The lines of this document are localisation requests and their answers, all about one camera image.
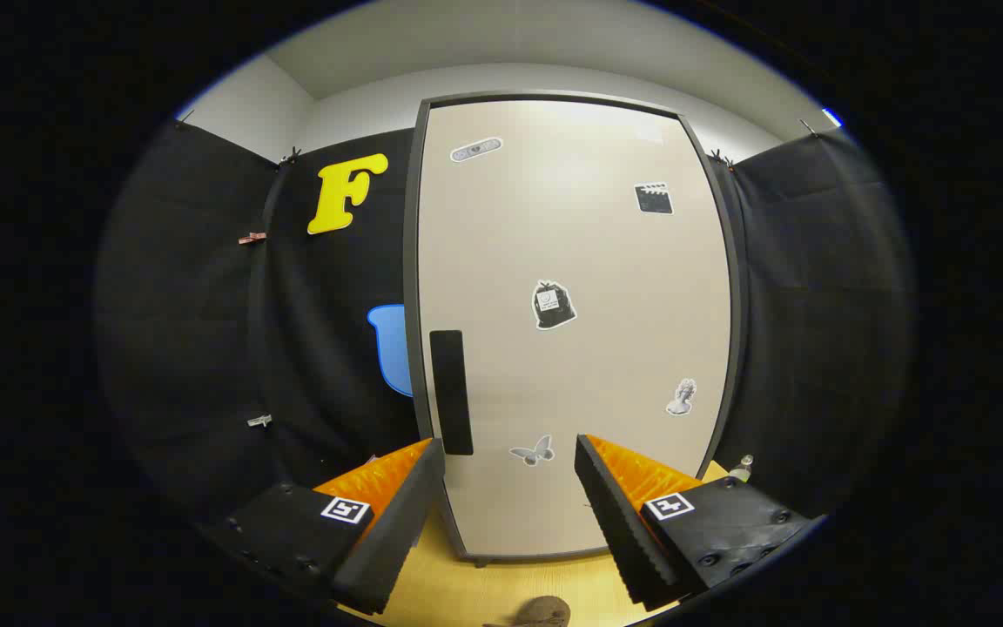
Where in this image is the grey shoe cabinet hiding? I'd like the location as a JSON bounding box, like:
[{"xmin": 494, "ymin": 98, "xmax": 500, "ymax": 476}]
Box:
[{"xmin": 403, "ymin": 91, "xmax": 746, "ymax": 569}]

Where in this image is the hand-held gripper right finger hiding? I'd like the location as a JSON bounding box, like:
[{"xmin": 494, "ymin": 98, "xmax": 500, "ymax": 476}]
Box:
[{"xmin": 574, "ymin": 434, "xmax": 825, "ymax": 612}]

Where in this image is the brown fuzzy shoe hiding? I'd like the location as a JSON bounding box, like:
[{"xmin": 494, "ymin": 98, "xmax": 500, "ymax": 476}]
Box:
[{"xmin": 484, "ymin": 597, "xmax": 572, "ymax": 627}]

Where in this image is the black door handle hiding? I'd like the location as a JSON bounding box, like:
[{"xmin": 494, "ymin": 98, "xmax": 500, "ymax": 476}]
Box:
[{"xmin": 429, "ymin": 330, "xmax": 475, "ymax": 456}]

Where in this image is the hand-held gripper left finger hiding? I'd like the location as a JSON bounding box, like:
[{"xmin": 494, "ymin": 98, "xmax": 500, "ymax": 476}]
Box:
[{"xmin": 197, "ymin": 438, "xmax": 448, "ymax": 616}]

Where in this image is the black backdrop cloth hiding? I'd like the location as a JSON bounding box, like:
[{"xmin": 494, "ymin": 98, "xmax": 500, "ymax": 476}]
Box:
[{"xmin": 92, "ymin": 118, "xmax": 916, "ymax": 541}]

